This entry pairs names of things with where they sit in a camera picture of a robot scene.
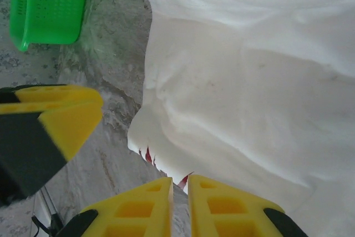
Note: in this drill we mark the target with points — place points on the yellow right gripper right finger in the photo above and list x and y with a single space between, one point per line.
227 214

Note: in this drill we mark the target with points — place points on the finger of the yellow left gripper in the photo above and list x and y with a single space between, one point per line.
41 137
55 94

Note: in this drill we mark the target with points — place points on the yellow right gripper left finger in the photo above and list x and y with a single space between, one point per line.
133 214

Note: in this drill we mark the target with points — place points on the white t-shirt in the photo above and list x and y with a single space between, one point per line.
249 81

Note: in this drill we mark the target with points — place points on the green plastic basket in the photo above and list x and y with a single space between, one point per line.
50 6

